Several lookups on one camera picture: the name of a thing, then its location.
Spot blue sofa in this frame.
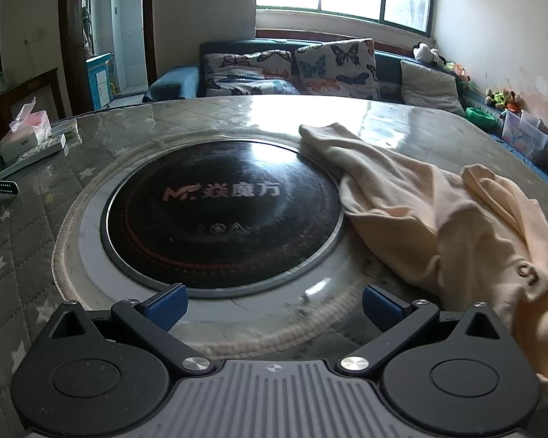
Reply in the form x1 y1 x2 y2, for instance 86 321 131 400
143 39 548 182

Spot green bowl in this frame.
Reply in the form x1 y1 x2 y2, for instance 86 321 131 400
465 107 498 132

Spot butterfly cushion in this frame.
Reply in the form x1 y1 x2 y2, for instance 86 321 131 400
295 39 381 100
203 50 300 97

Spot clear storage box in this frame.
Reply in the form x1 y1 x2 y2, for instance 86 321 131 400
502 111 548 166

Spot blue white small cabinet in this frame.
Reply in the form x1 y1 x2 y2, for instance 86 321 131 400
86 53 113 110

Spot black round induction cooktop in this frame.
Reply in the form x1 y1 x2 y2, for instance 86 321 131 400
100 139 344 297

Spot small plush toys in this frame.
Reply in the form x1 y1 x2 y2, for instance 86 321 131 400
485 89 521 114

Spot right butterfly cushion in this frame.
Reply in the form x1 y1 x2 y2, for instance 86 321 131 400
295 39 381 100

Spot flat white box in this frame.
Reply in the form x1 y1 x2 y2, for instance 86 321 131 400
0 118 81 180

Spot left butterfly cushion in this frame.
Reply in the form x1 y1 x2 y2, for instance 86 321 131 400
203 50 300 97

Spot panda plush toy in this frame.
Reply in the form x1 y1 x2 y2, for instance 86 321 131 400
412 43 446 68

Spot grey quilted star tablecloth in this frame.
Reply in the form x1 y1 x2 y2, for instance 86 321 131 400
0 95 548 437

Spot grey plain cushion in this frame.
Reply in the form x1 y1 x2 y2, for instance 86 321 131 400
400 60 464 116

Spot cream beige garment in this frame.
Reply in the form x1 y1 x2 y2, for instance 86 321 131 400
300 124 548 406

